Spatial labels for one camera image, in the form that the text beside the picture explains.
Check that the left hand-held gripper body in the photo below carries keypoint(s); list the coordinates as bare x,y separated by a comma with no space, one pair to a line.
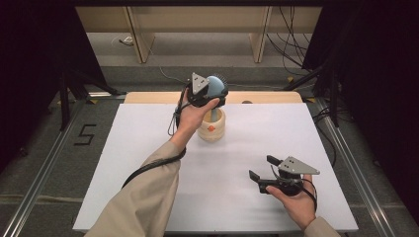
198,84

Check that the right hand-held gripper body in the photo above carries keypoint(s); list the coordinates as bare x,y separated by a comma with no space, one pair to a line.
296,166

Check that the light blue hairbrush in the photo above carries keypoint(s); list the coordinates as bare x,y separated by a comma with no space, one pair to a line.
215,87

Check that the cream round cup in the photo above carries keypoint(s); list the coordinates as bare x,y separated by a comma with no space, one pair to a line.
212,130

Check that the person's left hand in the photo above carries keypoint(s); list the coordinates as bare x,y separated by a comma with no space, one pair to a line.
191,118

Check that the person's right hand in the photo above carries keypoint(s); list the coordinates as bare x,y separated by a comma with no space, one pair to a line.
299,207

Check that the white table mat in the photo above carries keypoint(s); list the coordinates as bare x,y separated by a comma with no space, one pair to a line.
230,204

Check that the light wooden table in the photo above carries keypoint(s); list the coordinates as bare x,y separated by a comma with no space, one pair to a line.
263,97

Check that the beige wooden bench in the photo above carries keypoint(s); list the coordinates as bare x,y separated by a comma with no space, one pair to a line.
197,18

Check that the black tripod stand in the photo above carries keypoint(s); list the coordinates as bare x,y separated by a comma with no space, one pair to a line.
334,98
65,98

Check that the black curtain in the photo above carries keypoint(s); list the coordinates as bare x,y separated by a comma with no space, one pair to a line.
33,65
378,82

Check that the aluminium floor rail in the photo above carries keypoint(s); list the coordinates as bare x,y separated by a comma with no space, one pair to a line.
359,177
39,184

